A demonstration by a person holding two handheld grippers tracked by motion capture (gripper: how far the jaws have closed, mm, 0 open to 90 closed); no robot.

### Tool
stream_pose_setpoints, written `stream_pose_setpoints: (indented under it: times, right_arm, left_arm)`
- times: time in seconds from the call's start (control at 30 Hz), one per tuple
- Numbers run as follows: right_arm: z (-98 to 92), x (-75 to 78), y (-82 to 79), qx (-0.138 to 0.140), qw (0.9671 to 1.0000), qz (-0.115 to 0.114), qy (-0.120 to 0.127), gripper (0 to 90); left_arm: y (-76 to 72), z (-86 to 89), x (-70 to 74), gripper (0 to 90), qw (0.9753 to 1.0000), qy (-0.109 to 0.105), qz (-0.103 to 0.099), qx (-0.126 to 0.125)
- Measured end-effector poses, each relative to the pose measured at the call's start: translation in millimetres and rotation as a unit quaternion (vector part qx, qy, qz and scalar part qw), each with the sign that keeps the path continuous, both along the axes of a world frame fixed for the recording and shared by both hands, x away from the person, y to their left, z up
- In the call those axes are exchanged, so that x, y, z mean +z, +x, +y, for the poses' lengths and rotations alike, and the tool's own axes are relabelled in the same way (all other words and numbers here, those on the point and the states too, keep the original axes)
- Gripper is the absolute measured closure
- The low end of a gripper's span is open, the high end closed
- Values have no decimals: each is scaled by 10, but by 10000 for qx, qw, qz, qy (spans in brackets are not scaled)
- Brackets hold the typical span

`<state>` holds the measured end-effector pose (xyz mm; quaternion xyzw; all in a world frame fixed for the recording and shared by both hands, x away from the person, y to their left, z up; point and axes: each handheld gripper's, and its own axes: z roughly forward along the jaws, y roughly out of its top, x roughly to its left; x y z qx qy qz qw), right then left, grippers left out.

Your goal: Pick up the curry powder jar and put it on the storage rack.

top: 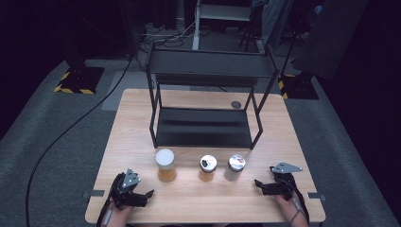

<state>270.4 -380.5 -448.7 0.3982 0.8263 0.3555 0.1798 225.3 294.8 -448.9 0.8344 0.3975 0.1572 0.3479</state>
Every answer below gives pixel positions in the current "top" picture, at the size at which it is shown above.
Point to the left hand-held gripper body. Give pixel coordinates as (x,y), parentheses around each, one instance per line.
(125,192)

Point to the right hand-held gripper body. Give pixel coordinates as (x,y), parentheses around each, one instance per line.
(285,184)

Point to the white-lidded jar of orange powder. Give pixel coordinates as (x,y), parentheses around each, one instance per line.
(165,164)

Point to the silver-lidded jar of orange spice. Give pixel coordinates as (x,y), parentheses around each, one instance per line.
(207,167)

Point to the black metal two-tier rack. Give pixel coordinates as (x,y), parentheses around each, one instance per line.
(201,126)

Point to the person's right hand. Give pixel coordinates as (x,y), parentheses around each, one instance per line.
(288,209)

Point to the person's left hand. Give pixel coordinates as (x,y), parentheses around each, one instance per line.
(119,217)

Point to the grey round table grommet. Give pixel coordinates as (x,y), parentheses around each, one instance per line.
(236,105)

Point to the black stand base striped tape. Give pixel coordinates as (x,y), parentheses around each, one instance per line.
(298,86)
(80,80)

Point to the dark grey panel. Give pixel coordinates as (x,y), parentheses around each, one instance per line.
(331,38)

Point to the black tripod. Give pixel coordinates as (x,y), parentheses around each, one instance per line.
(250,31)

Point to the grey table edge bracket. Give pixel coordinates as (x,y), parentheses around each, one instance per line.
(316,196)
(94,193)

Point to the white metal frame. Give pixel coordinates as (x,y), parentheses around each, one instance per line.
(220,12)

